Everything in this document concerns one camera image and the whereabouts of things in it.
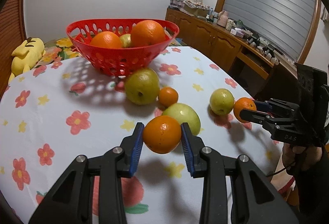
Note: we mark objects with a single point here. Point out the wooden sideboard cabinet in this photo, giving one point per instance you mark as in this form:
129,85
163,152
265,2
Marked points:
246,65

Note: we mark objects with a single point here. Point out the floral bed blanket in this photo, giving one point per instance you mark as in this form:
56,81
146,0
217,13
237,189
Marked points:
62,49

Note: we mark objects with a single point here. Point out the yellow Pikachu plush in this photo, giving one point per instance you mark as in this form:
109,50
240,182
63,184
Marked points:
26,56

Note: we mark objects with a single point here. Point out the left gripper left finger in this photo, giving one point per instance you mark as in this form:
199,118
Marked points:
70,199

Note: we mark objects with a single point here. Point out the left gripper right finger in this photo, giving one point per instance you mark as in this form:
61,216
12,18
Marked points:
235,190

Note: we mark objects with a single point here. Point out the large orange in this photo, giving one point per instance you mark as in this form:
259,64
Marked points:
146,33
106,39

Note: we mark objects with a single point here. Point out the yellow fruit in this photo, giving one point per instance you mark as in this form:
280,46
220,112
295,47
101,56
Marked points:
126,40

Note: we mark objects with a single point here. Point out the grey window blind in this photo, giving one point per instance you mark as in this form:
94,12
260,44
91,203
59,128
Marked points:
284,23

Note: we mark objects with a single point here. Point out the large orange front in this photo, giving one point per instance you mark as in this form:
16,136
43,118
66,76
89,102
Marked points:
146,33

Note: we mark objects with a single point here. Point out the tissue box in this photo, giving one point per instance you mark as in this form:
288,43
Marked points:
238,32

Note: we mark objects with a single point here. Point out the cardboard box with cloth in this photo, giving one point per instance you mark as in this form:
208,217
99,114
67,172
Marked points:
196,8

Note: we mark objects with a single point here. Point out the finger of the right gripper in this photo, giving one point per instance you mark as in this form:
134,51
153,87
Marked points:
275,106
265,118

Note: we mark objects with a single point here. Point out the small tangerine hidden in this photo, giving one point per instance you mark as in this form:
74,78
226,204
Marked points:
162,134

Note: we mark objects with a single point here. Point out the yellow-green fruit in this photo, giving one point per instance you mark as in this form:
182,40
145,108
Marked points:
222,101

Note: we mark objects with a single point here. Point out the person's right hand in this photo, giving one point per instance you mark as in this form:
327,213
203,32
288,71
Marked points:
300,157

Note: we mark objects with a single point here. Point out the small tangerine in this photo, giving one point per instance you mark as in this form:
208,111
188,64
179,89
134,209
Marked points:
168,96
243,103

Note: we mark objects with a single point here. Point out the wooden louvered wardrobe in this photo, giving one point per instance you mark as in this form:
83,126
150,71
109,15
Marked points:
12,34

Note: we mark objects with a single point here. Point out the light green apple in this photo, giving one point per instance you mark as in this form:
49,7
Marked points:
184,114

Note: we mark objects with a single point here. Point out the pink kettle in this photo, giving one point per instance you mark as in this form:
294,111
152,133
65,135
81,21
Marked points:
222,18

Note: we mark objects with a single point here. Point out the white fruit-print tablecloth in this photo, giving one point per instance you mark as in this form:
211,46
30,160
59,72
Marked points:
54,113

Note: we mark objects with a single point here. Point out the large green pear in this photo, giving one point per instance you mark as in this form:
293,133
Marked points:
142,87

